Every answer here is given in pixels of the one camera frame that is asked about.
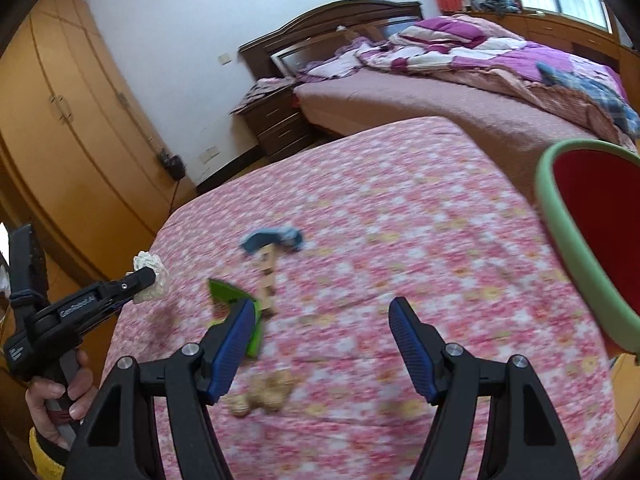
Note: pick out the large bed mauve sheet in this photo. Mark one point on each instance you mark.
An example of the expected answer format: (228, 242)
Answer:
(513, 133)

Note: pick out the clothes pile on cabinet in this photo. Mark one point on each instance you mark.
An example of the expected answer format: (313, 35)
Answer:
(501, 7)

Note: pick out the white purple-frilled pillow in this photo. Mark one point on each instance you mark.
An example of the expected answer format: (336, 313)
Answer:
(344, 63)

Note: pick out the green wrapper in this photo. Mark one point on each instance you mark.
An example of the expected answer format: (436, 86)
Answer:
(234, 298)

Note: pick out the dark wooden headboard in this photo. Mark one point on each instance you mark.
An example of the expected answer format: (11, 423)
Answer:
(321, 20)

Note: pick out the wooden wardrobe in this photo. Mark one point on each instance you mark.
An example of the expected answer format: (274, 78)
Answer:
(79, 158)

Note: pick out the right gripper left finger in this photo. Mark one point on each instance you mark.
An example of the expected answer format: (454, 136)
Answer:
(119, 440)

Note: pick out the left hand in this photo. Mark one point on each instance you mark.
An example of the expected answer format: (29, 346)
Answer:
(80, 390)

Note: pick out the wooden window cabinet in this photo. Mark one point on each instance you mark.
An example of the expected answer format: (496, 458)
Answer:
(578, 38)

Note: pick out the wooden stick piece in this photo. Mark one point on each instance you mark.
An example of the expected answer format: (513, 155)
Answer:
(266, 261)

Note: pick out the black charger on wall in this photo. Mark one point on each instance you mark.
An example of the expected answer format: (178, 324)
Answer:
(172, 164)

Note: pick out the dark wooden nightstand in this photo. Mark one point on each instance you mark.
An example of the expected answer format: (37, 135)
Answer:
(278, 124)

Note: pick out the yellow sleeve forearm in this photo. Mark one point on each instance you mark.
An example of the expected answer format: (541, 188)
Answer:
(47, 468)

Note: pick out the clothes on nightstand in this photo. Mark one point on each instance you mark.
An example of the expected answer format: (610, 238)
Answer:
(261, 89)

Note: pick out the red bin green rim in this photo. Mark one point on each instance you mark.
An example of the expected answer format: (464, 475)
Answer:
(587, 194)

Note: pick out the purple white quilt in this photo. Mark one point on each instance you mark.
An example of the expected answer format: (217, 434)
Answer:
(484, 55)

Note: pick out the pink floral mattress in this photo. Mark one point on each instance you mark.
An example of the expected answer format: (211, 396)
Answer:
(413, 209)

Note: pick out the blue cloth scrap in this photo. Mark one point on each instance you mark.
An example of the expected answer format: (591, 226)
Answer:
(289, 239)

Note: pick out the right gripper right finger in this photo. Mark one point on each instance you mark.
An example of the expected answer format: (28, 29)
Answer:
(525, 438)

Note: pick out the blue plaid clothing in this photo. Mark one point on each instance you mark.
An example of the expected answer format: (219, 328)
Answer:
(624, 116)

